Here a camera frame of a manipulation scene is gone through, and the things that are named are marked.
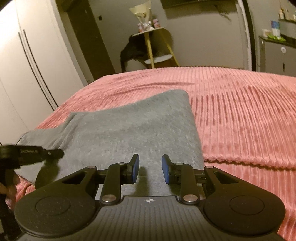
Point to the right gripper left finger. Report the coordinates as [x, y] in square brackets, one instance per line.
[118, 174]

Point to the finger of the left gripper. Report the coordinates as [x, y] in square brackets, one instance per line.
[13, 156]

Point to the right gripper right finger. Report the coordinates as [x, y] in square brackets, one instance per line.
[193, 182]

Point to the grey sweatpants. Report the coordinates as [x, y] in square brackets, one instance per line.
[159, 125]

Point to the person left hand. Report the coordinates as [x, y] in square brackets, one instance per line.
[10, 189]

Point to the pink ribbed bedspread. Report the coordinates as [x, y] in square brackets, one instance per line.
[246, 125]

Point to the white wardrobe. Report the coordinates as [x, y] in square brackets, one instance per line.
[39, 70]

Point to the black garment on table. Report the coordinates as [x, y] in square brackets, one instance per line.
[135, 49]

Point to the white round side table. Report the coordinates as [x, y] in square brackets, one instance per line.
[158, 46]

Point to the grey cabinet with counter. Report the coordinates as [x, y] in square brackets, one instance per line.
[278, 56]

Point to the flower bouquet on table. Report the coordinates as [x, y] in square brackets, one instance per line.
[146, 21]

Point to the blue white box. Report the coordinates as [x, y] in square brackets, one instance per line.
[275, 28]

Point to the white door frame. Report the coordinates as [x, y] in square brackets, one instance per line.
[247, 35]

